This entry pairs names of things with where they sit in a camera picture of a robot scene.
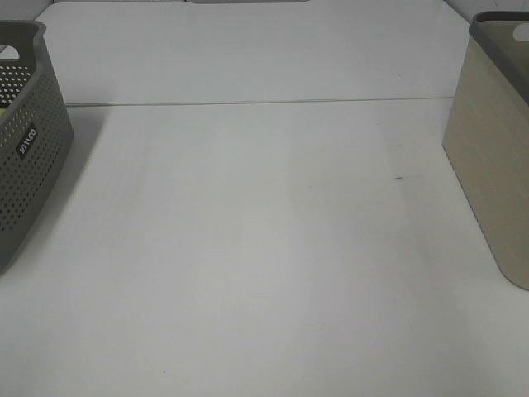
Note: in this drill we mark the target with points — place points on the beige basket with grey rim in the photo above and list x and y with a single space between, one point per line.
486 137

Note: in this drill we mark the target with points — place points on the grey perforated plastic basket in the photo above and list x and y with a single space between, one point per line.
36 132

